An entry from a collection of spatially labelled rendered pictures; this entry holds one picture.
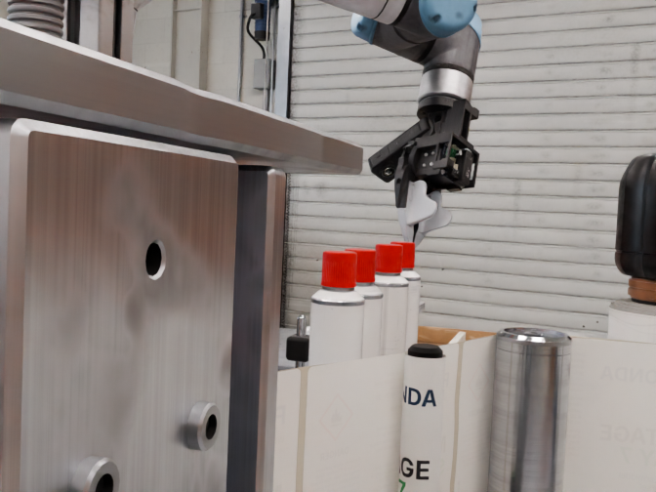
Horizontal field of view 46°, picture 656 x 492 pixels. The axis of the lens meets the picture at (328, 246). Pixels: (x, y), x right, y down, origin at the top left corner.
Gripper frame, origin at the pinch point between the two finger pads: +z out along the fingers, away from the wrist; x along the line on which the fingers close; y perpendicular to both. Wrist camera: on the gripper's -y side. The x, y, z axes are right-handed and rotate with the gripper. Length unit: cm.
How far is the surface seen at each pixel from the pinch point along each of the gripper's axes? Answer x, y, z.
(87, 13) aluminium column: -58, 15, 5
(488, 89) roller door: 282, -188, -219
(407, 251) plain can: -4.3, 3.9, 3.4
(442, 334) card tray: 59, -34, -2
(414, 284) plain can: -2.5, 4.4, 7.3
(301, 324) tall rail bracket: -15.0, -1.6, 16.3
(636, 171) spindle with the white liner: -27, 43, 7
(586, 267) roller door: 338, -138, -117
